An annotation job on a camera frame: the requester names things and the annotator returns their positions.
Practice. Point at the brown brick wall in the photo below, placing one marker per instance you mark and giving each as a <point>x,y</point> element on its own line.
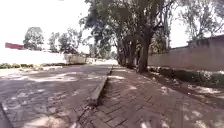
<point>196,56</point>

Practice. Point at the row of tall trees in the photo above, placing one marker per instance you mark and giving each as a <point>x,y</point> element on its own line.
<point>144,50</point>

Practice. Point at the red roofed building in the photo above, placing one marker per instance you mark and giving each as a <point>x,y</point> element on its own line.
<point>14,46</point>

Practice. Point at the low green hedge strip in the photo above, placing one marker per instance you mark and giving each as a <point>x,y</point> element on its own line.
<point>16,65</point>

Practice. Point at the concrete kerb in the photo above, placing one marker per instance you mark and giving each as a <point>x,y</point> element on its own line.
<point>100,88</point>

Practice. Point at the robot's own part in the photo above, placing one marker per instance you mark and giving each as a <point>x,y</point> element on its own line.
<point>74,125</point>
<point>144,125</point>

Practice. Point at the grey cobbled road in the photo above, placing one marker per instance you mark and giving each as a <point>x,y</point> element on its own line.
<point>46,93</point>

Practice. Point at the red brick path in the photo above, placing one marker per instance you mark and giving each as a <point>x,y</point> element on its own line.
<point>133,103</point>

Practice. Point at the long white wall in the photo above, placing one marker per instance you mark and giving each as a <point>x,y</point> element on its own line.
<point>30,57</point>

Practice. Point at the group of distant trees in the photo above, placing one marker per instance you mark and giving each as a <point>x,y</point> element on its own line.
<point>33,40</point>

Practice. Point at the dirt verge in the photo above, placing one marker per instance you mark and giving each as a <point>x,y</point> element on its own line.
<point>193,85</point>

